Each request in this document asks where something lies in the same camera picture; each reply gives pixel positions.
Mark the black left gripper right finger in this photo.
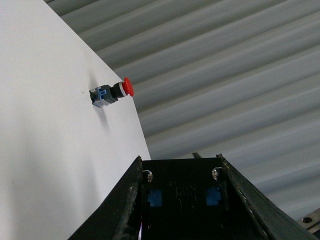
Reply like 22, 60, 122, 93
216, 154, 317, 240

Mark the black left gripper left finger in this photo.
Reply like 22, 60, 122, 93
69, 156, 143, 240

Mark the yellow push button switch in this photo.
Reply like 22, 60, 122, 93
141, 157, 268, 240

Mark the red push button switch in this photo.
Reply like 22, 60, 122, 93
89, 77, 134, 108

